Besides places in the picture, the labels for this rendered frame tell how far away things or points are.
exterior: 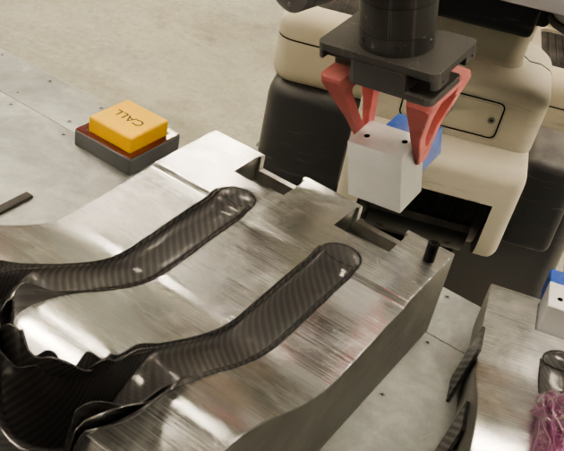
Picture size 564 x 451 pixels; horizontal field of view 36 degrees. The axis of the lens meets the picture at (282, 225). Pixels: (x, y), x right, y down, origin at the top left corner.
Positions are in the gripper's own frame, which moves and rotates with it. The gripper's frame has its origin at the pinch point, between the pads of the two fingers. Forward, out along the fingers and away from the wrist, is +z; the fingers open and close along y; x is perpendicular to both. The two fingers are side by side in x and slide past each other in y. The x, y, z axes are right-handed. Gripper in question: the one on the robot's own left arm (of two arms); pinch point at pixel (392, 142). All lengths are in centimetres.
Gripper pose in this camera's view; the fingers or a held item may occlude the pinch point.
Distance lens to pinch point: 72.1
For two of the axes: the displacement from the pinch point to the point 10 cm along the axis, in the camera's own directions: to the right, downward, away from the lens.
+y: 8.1, 3.4, -4.8
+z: 0.4, 7.8, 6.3
